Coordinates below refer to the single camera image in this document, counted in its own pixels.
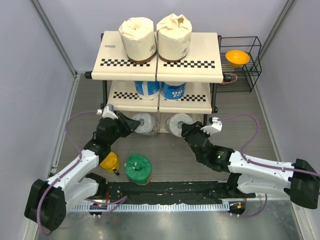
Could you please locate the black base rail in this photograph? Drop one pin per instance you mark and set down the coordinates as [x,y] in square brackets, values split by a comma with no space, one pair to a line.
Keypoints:
[172,192]

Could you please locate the cream three-tier checkered shelf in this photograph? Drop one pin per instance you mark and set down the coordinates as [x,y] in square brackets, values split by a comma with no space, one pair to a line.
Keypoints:
[201,70]

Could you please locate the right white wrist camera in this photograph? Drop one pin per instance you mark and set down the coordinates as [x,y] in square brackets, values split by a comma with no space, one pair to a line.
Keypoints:
[214,127]

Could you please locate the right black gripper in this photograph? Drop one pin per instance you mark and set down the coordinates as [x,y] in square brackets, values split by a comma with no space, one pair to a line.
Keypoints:
[189,129]

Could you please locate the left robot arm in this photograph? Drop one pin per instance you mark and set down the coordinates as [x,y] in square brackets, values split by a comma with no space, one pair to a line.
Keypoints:
[49,200]

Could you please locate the grey paper roll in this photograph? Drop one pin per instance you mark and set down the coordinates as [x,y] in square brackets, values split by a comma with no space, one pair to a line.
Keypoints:
[149,124]
[174,123]

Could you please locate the pink object in rack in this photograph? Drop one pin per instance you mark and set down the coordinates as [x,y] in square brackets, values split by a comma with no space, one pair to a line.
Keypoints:
[229,78]

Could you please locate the blue roll front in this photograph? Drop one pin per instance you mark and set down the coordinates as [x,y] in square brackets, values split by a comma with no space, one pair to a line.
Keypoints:
[173,90]

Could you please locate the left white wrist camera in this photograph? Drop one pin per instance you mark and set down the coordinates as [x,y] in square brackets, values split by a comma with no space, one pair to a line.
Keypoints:
[107,112]

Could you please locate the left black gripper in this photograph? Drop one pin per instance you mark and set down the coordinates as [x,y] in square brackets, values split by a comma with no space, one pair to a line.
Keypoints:
[131,124]

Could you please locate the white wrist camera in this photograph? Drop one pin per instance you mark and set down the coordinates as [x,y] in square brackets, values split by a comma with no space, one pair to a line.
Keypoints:
[107,112]
[214,127]

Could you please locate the black wire basket rack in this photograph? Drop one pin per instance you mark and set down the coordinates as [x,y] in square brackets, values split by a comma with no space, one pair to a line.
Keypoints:
[244,77]

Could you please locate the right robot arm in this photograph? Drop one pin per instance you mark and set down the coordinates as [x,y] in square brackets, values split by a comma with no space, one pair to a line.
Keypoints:
[250,174]

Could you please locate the green wrapped paper roll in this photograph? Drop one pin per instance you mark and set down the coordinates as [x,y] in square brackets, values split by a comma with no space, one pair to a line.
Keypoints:
[138,169]

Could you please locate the yellow bowl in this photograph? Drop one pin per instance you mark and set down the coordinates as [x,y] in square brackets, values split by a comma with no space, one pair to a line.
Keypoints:
[237,58]

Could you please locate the yellow cup with handle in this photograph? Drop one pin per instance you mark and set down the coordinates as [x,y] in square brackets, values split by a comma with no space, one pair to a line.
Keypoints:
[111,164]

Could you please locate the white slotted cable duct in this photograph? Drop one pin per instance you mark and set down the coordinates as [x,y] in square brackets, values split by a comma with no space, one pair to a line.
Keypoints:
[182,207]

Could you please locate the cream paper roll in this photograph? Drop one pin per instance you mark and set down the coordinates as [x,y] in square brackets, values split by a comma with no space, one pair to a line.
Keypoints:
[174,34]

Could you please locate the blue roll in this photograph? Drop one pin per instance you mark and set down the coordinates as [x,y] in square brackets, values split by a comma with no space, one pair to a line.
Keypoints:
[147,90]
[173,90]

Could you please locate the cream roll with brown band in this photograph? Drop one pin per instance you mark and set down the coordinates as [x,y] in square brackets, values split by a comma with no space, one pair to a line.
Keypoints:
[138,39]

